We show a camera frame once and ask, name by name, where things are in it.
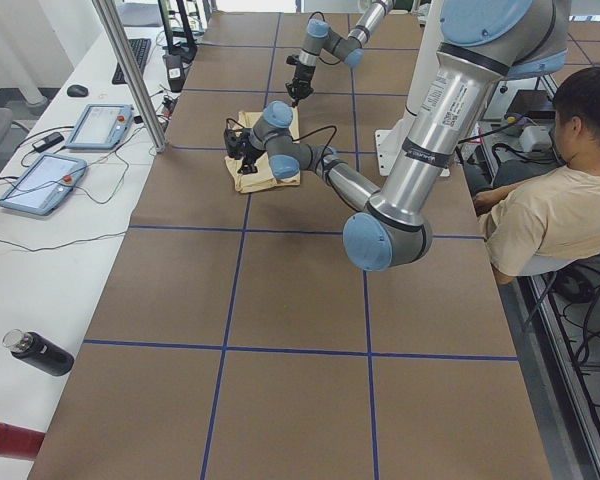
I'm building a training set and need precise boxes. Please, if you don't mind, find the black keyboard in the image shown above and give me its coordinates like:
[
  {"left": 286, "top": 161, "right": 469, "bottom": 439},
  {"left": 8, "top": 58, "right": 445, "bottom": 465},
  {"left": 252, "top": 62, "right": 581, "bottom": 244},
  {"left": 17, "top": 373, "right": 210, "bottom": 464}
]
[{"left": 111, "top": 37, "right": 152, "bottom": 85}]

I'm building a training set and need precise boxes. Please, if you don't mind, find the upper teach pendant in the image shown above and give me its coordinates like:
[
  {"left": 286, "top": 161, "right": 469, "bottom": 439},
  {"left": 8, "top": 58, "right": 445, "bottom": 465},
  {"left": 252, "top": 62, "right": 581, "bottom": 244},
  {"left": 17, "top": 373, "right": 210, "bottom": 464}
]
[{"left": 65, "top": 104, "right": 134, "bottom": 151}]

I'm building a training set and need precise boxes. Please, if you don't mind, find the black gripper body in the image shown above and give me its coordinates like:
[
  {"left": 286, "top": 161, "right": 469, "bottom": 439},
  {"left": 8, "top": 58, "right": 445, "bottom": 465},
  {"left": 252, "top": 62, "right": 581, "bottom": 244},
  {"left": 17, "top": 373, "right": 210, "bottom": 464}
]
[
  {"left": 224, "top": 128, "right": 260, "bottom": 161},
  {"left": 285, "top": 55, "right": 315, "bottom": 98}
]

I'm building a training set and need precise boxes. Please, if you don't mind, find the seated person beige shirt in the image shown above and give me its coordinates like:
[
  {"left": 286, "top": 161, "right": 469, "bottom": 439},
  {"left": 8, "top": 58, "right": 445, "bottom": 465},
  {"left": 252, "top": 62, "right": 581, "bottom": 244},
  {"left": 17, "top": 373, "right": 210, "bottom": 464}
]
[{"left": 473, "top": 65, "right": 600, "bottom": 285}]

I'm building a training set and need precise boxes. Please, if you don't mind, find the black device with label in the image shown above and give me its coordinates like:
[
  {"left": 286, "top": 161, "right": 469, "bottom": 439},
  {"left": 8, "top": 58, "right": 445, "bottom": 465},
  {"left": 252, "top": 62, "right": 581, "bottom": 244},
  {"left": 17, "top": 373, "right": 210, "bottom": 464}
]
[{"left": 163, "top": 54, "right": 186, "bottom": 93}]

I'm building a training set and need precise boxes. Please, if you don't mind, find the black water bottle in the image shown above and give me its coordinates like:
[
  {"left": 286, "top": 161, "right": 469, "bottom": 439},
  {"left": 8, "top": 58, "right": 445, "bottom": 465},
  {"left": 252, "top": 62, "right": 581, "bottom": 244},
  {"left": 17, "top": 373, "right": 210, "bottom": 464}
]
[{"left": 2, "top": 329, "right": 74, "bottom": 377}]

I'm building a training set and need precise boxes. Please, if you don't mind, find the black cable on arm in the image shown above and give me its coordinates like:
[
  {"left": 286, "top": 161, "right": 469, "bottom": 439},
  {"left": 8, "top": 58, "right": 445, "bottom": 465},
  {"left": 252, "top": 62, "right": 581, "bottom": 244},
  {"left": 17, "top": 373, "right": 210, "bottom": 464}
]
[{"left": 224, "top": 117, "right": 339, "bottom": 166}]

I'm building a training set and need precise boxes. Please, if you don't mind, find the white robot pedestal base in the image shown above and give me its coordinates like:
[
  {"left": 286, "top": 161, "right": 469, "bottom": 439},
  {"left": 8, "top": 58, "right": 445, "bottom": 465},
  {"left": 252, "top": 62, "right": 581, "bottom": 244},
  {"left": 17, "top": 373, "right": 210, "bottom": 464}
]
[{"left": 375, "top": 0, "right": 444, "bottom": 177}]

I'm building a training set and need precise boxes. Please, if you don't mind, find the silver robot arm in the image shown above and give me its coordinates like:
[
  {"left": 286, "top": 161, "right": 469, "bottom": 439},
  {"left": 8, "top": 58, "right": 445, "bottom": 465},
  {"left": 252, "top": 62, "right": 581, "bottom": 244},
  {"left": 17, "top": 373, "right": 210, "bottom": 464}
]
[
  {"left": 224, "top": 1, "right": 571, "bottom": 271},
  {"left": 285, "top": 0, "right": 396, "bottom": 107}
]

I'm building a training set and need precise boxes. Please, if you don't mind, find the white chair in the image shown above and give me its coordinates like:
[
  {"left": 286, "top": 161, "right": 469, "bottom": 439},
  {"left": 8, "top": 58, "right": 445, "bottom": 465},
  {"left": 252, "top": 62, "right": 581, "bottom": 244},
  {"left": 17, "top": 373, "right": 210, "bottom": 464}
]
[{"left": 519, "top": 255, "right": 573, "bottom": 276}]

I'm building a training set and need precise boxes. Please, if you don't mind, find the beige printed t-shirt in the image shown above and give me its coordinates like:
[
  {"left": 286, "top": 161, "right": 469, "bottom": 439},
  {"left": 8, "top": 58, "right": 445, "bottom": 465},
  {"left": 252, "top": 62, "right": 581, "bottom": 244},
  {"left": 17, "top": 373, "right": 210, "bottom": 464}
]
[{"left": 224, "top": 111, "right": 301, "bottom": 194}]

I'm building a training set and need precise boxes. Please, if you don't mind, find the brown paper table cover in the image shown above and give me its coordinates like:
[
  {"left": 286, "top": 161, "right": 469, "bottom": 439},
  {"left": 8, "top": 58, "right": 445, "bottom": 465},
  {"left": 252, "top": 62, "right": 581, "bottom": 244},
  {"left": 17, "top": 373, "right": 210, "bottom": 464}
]
[{"left": 31, "top": 13, "right": 551, "bottom": 479}]

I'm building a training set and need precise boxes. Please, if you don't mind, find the red fire extinguisher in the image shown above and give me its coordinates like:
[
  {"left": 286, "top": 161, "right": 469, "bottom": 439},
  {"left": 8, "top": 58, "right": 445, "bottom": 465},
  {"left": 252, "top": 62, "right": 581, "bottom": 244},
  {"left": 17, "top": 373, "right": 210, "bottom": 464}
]
[{"left": 0, "top": 422, "right": 45, "bottom": 461}]

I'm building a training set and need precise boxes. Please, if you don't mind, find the black computer mouse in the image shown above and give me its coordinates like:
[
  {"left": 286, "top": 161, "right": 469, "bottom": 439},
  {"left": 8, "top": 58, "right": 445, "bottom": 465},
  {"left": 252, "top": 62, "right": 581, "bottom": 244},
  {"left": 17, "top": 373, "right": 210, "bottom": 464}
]
[{"left": 66, "top": 84, "right": 89, "bottom": 98}]

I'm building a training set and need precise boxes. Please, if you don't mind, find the lower teach pendant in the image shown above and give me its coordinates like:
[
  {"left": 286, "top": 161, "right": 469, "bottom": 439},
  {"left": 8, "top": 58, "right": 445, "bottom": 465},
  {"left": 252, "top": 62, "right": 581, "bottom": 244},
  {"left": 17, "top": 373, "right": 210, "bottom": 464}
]
[{"left": 0, "top": 154, "right": 88, "bottom": 216}]

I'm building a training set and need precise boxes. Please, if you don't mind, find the teach pendant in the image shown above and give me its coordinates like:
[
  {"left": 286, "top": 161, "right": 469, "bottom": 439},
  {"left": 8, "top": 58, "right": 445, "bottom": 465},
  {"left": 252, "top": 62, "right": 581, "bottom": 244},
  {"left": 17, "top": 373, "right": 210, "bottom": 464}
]
[
  {"left": 65, "top": 104, "right": 134, "bottom": 151},
  {"left": 0, "top": 154, "right": 88, "bottom": 216}
]

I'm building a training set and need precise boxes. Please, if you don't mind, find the aluminium frame post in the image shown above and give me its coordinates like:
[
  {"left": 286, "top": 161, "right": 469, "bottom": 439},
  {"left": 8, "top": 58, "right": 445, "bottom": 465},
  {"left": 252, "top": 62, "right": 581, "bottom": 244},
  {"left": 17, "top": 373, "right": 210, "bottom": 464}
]
[{"left": 91, "top": 0, "right": 166, "bottom": 153}]

